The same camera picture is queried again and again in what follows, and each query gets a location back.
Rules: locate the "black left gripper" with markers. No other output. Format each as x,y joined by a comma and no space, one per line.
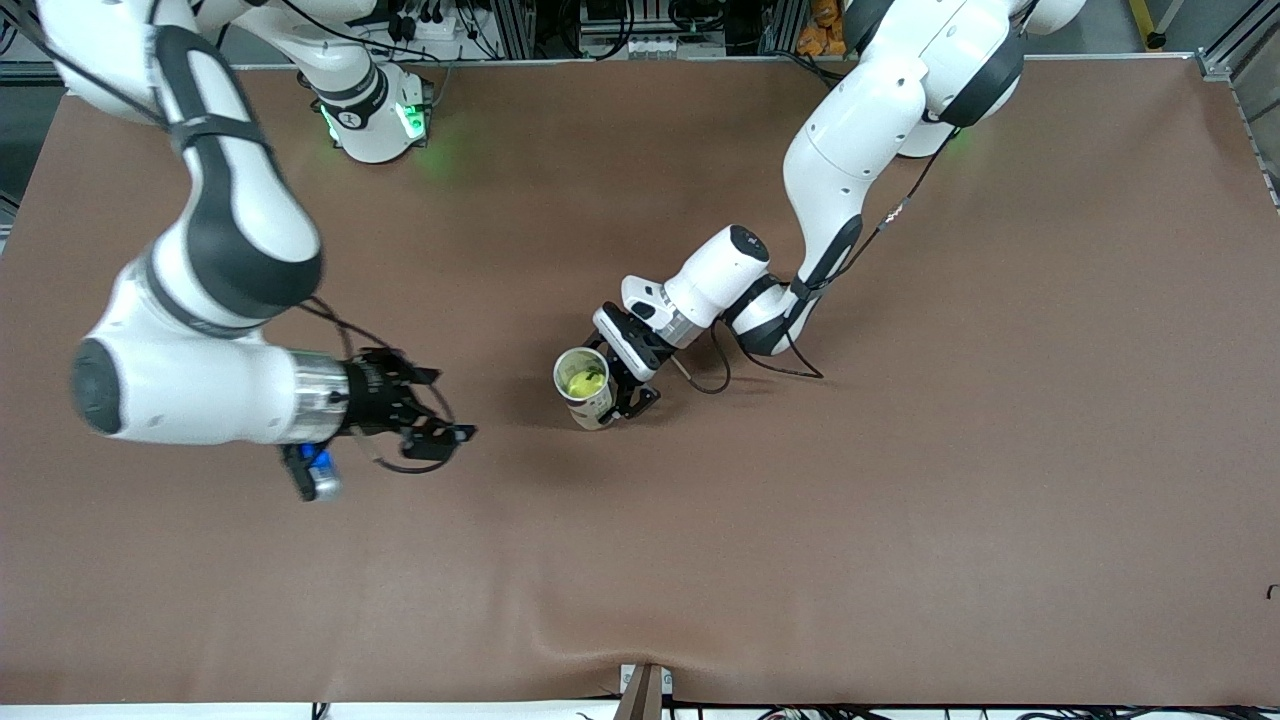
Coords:
634,385

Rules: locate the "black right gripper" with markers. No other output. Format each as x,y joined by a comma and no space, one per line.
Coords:
372,397

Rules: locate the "yellow Wilson tennis ball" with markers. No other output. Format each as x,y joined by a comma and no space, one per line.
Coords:
586,382

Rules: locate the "Wilson tennis ball can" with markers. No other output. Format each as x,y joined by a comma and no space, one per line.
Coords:
597,408

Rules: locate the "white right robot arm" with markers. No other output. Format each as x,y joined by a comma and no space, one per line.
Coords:
230,200

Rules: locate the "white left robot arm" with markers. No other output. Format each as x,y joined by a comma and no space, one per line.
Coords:
860,130

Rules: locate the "brown table mat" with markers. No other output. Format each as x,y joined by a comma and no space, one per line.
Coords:
900,500

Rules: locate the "white terminal strip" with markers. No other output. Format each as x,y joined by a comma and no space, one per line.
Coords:
652,46

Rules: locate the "black electronics box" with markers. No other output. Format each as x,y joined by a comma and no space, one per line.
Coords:
610,12

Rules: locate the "white power strip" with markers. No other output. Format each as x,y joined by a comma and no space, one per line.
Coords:
420,27

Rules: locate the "orange packaged items pile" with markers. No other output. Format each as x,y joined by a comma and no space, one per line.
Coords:
820,30

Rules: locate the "yellow pole black base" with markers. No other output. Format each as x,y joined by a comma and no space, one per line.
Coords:
1145,20

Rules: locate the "aluminium camera mount post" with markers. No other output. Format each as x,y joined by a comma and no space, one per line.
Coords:
645,695

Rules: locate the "aluminium frame profile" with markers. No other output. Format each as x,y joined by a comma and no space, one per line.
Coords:
785,25
508,25
25,70
1215,62

